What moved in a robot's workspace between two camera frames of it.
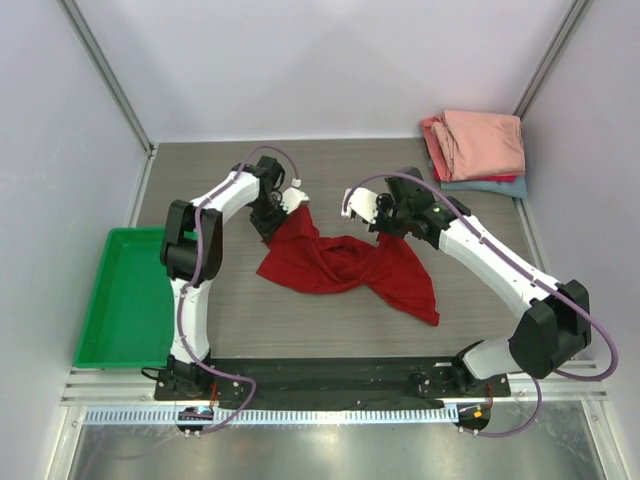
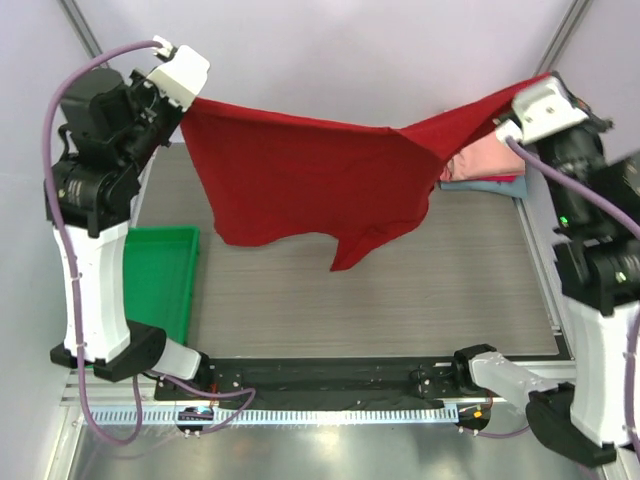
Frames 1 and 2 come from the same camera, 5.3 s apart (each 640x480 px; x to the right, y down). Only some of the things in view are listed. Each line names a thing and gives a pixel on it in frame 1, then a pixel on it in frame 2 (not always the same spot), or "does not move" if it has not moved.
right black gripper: x=385 y=223 to x=565 y=83
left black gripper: x=267 y=230 to x=141 y=87
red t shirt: x=310 y=261 to x=274 y=177
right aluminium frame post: x=577 y=12 does not move
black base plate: x=342 y=382 does not move
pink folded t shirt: x=481 y=144 does not move
